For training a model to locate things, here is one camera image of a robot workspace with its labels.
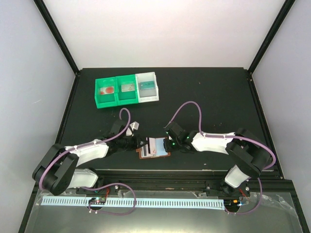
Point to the green bin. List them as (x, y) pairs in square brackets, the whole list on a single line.
[(126, 98), (105, 101)]

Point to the light blue card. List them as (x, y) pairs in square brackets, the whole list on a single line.
[(160, 150)]

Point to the teal card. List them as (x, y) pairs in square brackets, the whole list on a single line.
[(147, 85)]

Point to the right black frame post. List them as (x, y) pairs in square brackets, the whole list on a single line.
[(286, 7)]

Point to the left black frame post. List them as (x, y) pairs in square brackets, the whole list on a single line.
[(56, 34)]

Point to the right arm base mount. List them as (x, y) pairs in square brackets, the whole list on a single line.
[(219, 188)]

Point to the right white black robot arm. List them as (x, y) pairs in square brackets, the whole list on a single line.
[(250, 156)]

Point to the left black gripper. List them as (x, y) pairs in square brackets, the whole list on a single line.
[(137, 143)]

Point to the red spotted card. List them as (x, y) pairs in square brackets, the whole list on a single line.
[(106, 90)]

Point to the brown leather card holder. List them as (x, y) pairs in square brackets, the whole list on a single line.
[(139, 152)]

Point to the small circuit board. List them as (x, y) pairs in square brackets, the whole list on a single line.
[(97, 201)]

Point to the black frame post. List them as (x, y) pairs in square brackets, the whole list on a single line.
[(56, 34), (286, 7)]

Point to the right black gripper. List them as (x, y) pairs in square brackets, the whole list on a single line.
[(167, 146)]

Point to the grey card in bin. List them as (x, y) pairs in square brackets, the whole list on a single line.
[(127, 87)]

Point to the middle green bin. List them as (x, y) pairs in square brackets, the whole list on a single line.
[(126, 98)]

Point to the white slotted cable duct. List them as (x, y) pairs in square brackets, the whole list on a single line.
[(213, 204)]

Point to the white translucent bin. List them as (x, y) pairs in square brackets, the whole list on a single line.
[(147, 95)]

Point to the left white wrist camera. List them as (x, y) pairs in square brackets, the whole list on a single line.
[(131, 128)]

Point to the left green bin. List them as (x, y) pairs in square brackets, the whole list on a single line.
[(105, 101)]

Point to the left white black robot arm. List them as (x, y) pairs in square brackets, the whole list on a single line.
[(59, 169)]

